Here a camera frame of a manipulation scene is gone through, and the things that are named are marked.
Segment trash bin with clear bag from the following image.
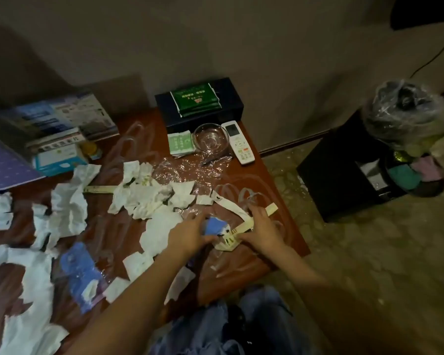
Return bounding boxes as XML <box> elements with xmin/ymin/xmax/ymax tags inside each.
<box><xmin>361</xmin><ymin>79</ymin><xmax>444</xmax><ymax>156</ymax></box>

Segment reddish wooden desk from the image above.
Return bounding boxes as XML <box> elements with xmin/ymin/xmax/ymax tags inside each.
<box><xmin>0</xmin><ymin>107</ymin><xmax>312</xmax><ymax>355</ymax></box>

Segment person's left hand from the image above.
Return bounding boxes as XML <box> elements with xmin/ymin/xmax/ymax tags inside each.
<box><xmin>165</xmin><ymin>214</ymin><xmax>222</xmax><ymax>262</ymax></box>

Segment small green white packet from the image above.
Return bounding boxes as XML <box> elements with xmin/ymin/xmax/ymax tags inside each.
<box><xmin>167</xmin><ymin>130</ymin><xmax>197</xmax><ymax>158</ymax></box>

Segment person's right hand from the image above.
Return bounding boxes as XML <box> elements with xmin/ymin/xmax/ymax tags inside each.
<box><xmin>237</xmin><ymin>205</ymin><xmax>286</xmax><ymax>256</ymax></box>

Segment black low cabinet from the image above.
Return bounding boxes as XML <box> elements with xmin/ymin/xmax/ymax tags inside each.
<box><xmin>296</xmin><ymin>109</ymin><xmax>430</xmax><ymax>222</ymax></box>

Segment small orange jar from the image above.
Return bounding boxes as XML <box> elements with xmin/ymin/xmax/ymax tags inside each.
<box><xmin>81</xmin><ymin>140</ymin><xmax>103</xmax><ymax>161</ymax></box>

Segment clear glass ashtray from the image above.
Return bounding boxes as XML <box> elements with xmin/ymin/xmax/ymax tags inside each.
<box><xmin>193</xmin><ymin>122</ymin><xmax>229</xmax><ymax>154</ymax></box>

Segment black tissue box green label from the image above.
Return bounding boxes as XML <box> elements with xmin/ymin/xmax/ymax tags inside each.
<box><xmin>154</xmin><ymin>77</ymin><xmax>244</xmax><ymax>134</ymax></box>

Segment small teal box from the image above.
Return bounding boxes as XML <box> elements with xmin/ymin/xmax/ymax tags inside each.
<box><xmin>33</xmin><ymin>144</ymin><xmax>90</xmax><ymax>177</ymax></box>

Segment person's right forearm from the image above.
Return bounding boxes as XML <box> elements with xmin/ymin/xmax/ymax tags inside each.
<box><xmin>270</xmin><ymin>244</ymin><xmax>430</xmax><ymax>355</ymax></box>

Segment person's blue trousers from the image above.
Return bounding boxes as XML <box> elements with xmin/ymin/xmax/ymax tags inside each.
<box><xmin>148</xmin><ymin>284</ymin><xmax>312</xmax><ymax>355</ymax></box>

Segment small blue packet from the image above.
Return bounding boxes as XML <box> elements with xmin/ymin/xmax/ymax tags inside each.
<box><xmin>203</xmin><ymin>216</ymin><xmax>230</xmax><ymax>237</ymax></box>

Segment pink cleaning cloth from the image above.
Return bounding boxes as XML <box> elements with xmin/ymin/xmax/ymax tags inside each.
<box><xmin>413</xmin><ymin>154</ymin><xmax>444</xmax><ymax>182</ymax></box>

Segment blue plastic wrapper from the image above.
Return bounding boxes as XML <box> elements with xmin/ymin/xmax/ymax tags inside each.
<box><xmin>59</xmin><ymin>242</ymin><xmax>108</xmax><ymax>314</ymax></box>

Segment white paper scraps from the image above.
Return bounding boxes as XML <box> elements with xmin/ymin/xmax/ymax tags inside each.
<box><xmin>0</xmin><ymin>160</ymin><xmax>217</xmax><ymax>355</ymax></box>

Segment white remote control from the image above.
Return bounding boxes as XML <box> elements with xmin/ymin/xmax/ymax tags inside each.
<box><xmin>221</xmin><ymin>120</ymin><xmax>256</xmax><ymax>166</ymax></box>

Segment purple desk calendar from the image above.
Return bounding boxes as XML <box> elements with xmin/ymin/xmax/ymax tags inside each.
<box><xmin>0</xmin><ymin>133</ymin><xmax>45</xmax><ymax>193</ymax></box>

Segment black power cable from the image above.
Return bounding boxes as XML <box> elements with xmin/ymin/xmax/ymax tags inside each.
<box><xmin>409</xmin><ymin>29</ymin><xmax>444</xmax><ymax>80</ymax></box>

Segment person's left forearm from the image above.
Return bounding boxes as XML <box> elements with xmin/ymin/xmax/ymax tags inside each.
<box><xmin>65</xmin><ymin>246</ymin><xmax>189</xmax><ymax>355</ymax></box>

